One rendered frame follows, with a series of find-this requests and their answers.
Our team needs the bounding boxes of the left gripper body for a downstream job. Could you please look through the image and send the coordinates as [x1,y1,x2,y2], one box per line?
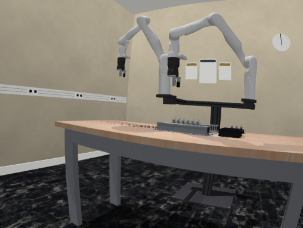
[168,50,187,77]

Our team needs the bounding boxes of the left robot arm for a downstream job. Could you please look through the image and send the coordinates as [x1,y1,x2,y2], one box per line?
[168,13,257,100]

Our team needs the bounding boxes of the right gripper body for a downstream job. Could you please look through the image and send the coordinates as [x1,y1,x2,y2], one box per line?
[117,53,130,70]

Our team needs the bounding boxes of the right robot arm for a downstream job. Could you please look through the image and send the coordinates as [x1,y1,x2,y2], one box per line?
[118,16,171,94]

